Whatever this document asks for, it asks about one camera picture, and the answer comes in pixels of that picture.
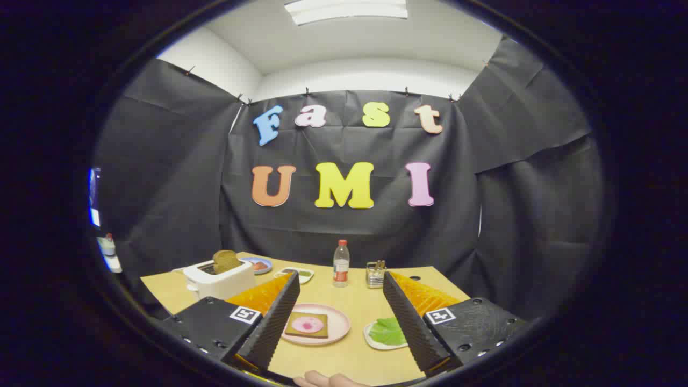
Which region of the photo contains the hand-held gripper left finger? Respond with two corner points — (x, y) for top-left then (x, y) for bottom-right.
(161, 270), (302, 377)

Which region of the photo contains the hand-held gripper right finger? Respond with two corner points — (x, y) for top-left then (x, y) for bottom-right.
(383, 270), (530, 377)

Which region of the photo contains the green lettuce leaf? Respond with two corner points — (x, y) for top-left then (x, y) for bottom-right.
(369, 317), (407, 346)

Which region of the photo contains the brown toasted bread slice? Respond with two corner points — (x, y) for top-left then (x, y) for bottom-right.
(213, 250), (242, 275)

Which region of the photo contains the pink ham slice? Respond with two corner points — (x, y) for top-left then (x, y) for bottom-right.
(292, 317), (324, 334)

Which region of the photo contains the white square plate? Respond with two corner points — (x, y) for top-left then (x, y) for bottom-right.
(363, 317), (409, 351)

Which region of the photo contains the white divided tray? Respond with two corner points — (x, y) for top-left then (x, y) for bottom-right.
(274, 267), (315, 284)

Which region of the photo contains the blue plate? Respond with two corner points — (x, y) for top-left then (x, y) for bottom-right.
(240, 257), (273, 275)

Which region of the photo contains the white toaster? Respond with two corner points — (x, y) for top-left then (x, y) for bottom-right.
(183, 260), (256, 300)

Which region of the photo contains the pink round plate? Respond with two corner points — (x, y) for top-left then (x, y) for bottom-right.
(281, 304), (352, 346)

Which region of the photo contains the clear bottle with red cap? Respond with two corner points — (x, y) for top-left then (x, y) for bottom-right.
(333, 240), (350, 288)

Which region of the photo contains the black backdrop cloth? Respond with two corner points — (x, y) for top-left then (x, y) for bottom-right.
(94, 35), (605, 323)

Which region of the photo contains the bright screen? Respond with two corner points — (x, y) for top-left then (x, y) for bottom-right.
(89, 168), (102, 226)

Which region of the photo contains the ceiling light panel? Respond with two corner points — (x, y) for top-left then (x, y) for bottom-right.
(284, 0), (409, 26)

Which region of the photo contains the metal wire utensil basket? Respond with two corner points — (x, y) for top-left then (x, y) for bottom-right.
(366, 260), (387, 289)

